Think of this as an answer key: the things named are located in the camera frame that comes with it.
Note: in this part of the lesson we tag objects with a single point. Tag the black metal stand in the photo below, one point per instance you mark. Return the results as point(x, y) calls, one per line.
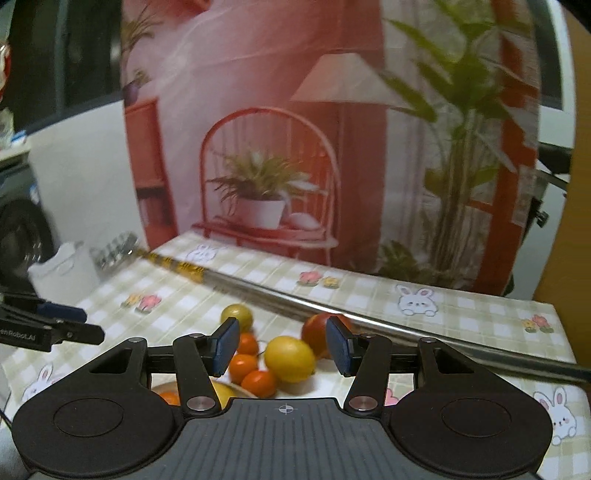
point(551, 154)

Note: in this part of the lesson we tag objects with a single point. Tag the brown wooden door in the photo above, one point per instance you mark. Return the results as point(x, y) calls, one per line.
point(572, 254)

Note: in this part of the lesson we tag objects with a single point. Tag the yellow-green plum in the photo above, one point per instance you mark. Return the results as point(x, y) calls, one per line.
point(236, 314)

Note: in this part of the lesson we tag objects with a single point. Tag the metal pole with gold end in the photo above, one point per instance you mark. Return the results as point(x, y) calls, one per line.
point(369, 318)

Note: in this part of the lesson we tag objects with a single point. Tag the red apple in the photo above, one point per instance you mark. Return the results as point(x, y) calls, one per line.
point(315, 339)

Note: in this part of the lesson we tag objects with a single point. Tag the orange tangerine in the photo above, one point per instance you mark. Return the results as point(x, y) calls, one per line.
point(259, 384)
point(248, 345)
point(168, 398)
point(243, 368)

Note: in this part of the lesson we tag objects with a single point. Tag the cream round plate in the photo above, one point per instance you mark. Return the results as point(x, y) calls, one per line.
point(162, 382)

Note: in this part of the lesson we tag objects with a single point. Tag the printed backdrop cloth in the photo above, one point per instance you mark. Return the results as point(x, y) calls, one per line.
point(277, 92)

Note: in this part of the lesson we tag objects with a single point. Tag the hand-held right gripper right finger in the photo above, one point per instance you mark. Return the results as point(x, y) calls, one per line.
point(339, 346)

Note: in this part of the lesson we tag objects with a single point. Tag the large yellow lemon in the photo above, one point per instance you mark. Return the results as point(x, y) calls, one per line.
point(289, 359)

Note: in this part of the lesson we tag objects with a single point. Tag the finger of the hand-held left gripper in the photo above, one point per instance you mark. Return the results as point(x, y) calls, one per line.
point(78, 332)
point(51, 308)

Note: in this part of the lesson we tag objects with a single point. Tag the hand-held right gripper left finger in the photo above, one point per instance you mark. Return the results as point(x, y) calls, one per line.
point(227, 346)

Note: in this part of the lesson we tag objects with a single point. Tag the checked bunny print tablecloth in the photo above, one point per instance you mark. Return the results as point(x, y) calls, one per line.
point(461, 323)

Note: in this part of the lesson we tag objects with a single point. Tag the white plastic basket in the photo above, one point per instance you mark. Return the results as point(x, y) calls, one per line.
point(64, 272)

